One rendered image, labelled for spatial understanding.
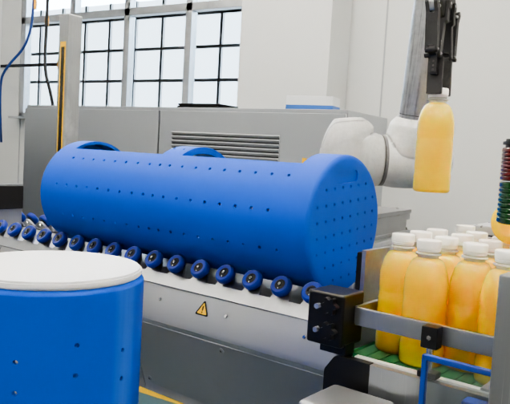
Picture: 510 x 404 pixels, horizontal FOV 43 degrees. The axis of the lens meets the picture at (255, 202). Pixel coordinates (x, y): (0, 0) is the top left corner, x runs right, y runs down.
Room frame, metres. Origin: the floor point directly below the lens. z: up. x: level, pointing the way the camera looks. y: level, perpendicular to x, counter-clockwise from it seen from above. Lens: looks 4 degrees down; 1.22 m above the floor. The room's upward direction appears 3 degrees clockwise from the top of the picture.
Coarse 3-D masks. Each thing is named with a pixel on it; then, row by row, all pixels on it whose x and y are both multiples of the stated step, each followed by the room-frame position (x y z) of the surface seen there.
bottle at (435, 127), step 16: (432, 112) 1.26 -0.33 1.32; (448, 112) 1.26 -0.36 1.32; (432, 128) 1.25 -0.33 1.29; (448, 128) 1.25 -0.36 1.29; (416, 144) 1.28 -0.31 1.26; (432, 144) 1.25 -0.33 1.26; (448, 144) 1.25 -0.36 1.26; (416, 160) 1.27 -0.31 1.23; (432, 160) 1.25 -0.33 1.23; (448, 160) 1.25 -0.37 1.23; (416, 176) 1.27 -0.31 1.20; (432, 176) 1.25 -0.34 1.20; (448, 176) 1.26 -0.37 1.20; (432, 192) 1.25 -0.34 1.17
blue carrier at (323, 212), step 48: (96, 144) 1.86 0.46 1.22; (48, 192) 1.73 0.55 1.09; (96, 192) 1.60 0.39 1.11; (144, 192) 1.50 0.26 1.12; (192, 192) 1.41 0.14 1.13; (240, 192) 1.33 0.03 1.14; (288, 192) 1.26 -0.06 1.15; (336, 192) 1.29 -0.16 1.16; (144, 240) 1.53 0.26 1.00; (192, 240) 1.42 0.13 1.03; (240, 240) 1.32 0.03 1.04; (288, 240) 1.24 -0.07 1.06; (336, 240) 1.30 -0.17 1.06
